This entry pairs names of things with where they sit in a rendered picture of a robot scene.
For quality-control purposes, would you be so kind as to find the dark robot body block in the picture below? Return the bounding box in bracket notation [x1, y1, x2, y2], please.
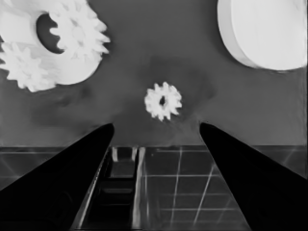
[70, 145, 147, 231]

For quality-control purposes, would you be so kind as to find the small white toothed gear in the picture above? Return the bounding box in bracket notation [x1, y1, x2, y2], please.
[143, 81, 183, 122]

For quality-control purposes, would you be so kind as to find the large thick white disc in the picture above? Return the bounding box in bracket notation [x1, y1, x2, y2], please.
[217, 0, 308, 71]

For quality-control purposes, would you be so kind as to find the white round carrier with pins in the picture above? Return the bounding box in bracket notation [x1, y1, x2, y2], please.
[0, 0, 105, 87]

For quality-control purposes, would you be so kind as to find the medium white toothed gear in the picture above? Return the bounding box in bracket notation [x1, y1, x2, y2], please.
[0, 42, 59, 93]
[48, 0, 112, 62]

